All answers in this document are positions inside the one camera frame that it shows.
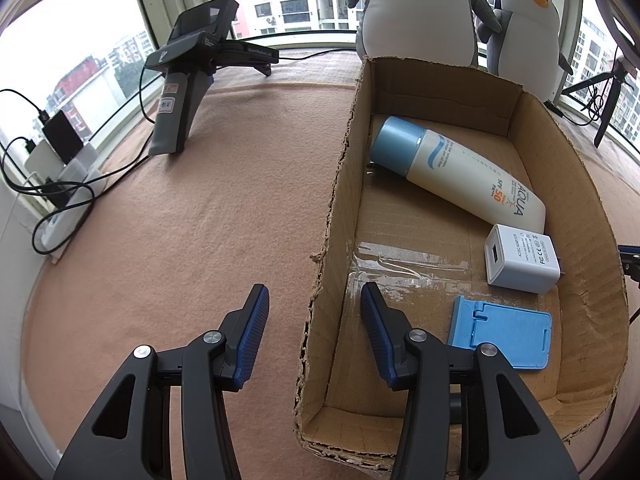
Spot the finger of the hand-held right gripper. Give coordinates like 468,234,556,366
617,244,640,283

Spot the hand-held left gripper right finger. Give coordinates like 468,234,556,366
360,281,581,480

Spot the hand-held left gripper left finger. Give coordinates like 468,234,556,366
52,283,271,480

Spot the white charger plug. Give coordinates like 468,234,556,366
484,223,568,293

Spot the cardboard box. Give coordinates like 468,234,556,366
297,56,630,476

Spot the blue folding phone stand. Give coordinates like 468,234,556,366
446,296,553,372

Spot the white sunscreen bottle blue cap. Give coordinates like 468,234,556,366
370,116,547,235

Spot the black tripod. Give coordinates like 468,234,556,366
562,55,640,148

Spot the small penguin plush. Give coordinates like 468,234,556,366
477,0,573,103

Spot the grey handheld device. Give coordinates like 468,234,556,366
145,0,280,157

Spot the black plug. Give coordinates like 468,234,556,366
42,177,72,209

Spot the checkered cloth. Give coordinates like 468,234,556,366
215,47,640,191

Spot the white power adapter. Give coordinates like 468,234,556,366
25,140,66,177

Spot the black power adapter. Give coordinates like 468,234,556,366
42,110,84,163

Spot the large penguin plush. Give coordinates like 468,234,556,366
344,0,502,68

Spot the white power strip with chargers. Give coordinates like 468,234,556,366
0,89,101,256

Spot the black ring light cable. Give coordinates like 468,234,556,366
562,85,603,127

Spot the black device cable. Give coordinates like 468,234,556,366
32,67,171,256

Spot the black cable along sill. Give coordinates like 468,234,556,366
272,49,360,62

